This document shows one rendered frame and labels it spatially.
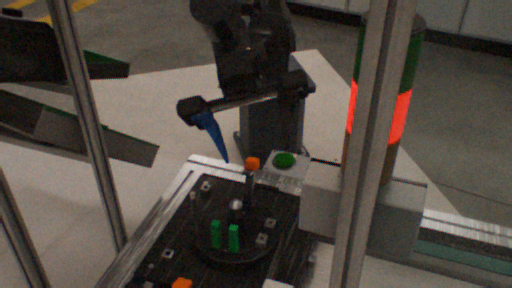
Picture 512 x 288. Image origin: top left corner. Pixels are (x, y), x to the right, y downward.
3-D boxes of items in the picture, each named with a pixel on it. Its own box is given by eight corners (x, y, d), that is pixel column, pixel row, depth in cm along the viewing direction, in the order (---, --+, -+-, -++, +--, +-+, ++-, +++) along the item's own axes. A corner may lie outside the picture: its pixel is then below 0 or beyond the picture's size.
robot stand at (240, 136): (289, 126, 123) (292, 54, 110) (310, 162, 112) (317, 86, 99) (232, 136, 119) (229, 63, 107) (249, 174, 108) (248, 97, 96)
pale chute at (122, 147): (98, 147, 95) (106, 125, 95) (151, 168, 90) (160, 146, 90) (-33, 111, 69) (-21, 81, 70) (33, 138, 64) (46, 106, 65)
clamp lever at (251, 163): (244, 197, 83) (248, 155, 80) (255, 200, 82) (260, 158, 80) (236, 205, 79) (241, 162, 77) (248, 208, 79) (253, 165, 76)
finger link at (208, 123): (199, 128, 73) (189, 116, 67) (223, 122, 73) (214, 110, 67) (208, 172, 72) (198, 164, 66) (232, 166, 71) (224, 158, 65)
